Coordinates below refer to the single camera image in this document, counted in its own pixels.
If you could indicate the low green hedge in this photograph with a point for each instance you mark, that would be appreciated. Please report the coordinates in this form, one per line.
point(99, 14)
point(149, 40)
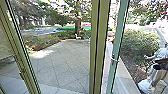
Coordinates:
point(43, 40)

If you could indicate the leafy green tree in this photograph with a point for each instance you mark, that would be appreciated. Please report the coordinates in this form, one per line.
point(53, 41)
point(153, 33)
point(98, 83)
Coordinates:
point(78, 15)

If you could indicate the metal outdoor chair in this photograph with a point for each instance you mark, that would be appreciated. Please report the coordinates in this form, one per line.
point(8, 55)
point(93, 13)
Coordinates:
point(78, 36)

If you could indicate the large green shrub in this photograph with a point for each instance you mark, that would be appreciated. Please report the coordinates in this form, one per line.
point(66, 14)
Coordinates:
point(140, 43)

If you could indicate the green outdoor canopy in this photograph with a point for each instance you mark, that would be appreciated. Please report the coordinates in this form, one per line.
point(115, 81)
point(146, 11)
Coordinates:
point(71, 28)

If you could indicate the white garden statue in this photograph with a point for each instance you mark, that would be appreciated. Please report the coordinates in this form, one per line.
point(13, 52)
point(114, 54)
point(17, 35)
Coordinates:
point(156, 73)

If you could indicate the green framed glass door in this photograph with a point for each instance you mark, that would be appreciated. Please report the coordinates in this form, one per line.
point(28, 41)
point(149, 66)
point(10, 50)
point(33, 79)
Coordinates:
point(116, 50)
point(96, 46)

